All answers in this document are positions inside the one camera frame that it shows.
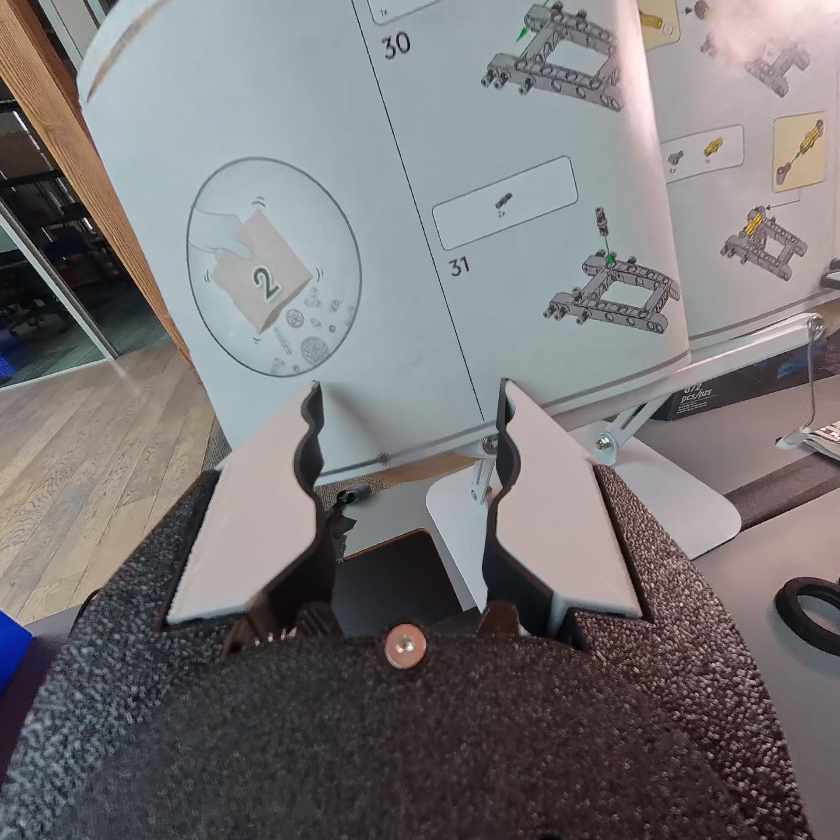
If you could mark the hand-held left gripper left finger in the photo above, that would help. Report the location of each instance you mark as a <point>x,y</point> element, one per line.
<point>249,525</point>

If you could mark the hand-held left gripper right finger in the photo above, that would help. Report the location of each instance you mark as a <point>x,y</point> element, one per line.
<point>564,525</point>

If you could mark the instruction booklet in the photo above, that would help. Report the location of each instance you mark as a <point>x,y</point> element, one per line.
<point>295,131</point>

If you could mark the grey desk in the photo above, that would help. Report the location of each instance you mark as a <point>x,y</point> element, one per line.
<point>741,590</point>

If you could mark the silver book stand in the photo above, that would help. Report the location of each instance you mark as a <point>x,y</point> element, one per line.
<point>656,499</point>

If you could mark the toy car box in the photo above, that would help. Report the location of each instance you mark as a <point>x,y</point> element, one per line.
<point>722,394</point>

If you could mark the black toy tire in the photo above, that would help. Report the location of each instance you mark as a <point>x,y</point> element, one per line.
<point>787,610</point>

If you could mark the blue plastic storage bin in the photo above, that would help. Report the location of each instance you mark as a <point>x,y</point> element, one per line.
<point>13,649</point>

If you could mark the sticker sheet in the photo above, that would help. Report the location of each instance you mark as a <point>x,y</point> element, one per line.
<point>827,439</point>

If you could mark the wooden pillar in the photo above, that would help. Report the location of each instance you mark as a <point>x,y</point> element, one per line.
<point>65,131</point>

